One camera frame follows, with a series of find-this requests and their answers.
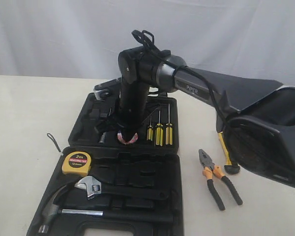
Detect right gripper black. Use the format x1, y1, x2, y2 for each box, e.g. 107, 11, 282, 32
94, 98, 160, 135

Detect electrical tape roll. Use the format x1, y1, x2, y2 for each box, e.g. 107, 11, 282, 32
117, 130, 138, 145

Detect yellow tape measure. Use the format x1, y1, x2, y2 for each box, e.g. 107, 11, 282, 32
47, 133, 92, 177

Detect orange black combination pliers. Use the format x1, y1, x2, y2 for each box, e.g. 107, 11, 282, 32
198, 149, 243, 211

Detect yellow utility knife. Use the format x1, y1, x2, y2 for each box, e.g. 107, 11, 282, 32
218, 132, 240, 175

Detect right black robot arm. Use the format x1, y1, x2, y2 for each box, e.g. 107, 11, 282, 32
95, 46, 295, 188

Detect black plastic tool case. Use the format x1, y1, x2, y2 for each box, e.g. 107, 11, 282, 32
27, 92, 184, 236

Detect small yellow black screwdriver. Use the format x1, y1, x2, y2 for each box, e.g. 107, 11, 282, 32
147, 115, 153, 141

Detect middle yellow black screwdriver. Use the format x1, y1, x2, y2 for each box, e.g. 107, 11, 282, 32
155, 110, 163, 147

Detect right yellow black screwdriver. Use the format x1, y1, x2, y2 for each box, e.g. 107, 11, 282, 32
165, 104, 173, 146

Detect adjustable wrench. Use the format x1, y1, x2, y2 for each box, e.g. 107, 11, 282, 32
74, 176, 170, 200

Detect claw hammer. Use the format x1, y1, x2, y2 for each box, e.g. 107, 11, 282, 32
38, 185, 174, 235

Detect white backdrop curtain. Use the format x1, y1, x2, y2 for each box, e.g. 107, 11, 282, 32
0, 0, 295, 87

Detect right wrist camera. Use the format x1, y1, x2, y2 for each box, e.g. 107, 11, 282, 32
93, 78, 121, 101

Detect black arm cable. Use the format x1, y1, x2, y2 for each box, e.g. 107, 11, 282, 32
131, 29, 236, 138

